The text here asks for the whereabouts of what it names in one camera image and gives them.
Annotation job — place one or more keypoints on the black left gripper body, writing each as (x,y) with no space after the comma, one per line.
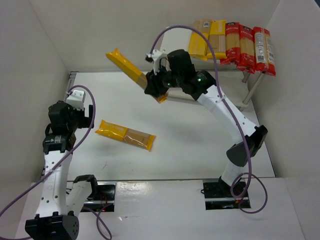
(83,120)

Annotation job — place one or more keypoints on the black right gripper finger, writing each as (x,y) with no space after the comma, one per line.
(152,79)
(155,89)

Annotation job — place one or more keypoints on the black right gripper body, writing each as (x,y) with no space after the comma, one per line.
(152,83)

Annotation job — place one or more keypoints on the yellow spaghetti bag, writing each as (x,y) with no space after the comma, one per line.
(126,135)
(132,71)
(197,47)

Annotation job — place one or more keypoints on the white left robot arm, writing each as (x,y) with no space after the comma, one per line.
(56,217)

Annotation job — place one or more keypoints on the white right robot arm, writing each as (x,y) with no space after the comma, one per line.
(176,70)

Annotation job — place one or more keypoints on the yellow spaghetti bag on shelf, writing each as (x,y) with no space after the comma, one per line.
(197,47)

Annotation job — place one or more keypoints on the yellow spaghetti box on shelf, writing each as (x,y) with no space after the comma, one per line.
(217,38)

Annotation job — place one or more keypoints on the white two-tier shelf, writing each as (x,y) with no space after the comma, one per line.
(234,83)

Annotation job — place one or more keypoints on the red spaghetti bag middle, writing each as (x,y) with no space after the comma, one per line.
(247,50)

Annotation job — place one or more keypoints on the red spaghetti bag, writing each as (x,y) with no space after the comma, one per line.
(247,50)
(264,54)
(232,44)

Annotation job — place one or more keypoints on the red spaghetti bag left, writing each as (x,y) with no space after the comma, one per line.
(232,44)

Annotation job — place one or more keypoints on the red spaghetti bag right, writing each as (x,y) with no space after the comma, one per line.
(264,54)

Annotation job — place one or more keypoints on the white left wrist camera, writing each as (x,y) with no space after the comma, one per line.
(76,99)

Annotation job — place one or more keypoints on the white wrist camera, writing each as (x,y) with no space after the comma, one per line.
(155,57)
(76,99)

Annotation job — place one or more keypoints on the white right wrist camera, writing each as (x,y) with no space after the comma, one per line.
(155,57)

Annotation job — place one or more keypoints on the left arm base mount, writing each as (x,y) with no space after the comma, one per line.
(104,198)

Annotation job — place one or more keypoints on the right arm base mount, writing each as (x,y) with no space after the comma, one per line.
(217,196)

